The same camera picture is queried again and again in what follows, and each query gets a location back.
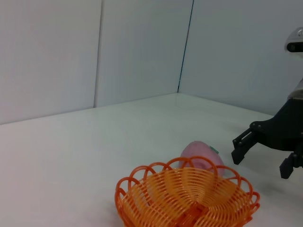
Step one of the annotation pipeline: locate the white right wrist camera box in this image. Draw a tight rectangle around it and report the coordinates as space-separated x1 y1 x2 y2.
283 26 303 53

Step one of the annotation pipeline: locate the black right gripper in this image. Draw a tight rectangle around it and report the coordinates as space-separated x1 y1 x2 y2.
231 97 303 180

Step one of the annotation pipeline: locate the orange plastic wire basket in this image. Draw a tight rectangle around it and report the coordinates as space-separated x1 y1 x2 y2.
115 156 260 227

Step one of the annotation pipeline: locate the pink plush peach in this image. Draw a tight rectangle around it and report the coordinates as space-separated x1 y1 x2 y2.
180 140 225 177

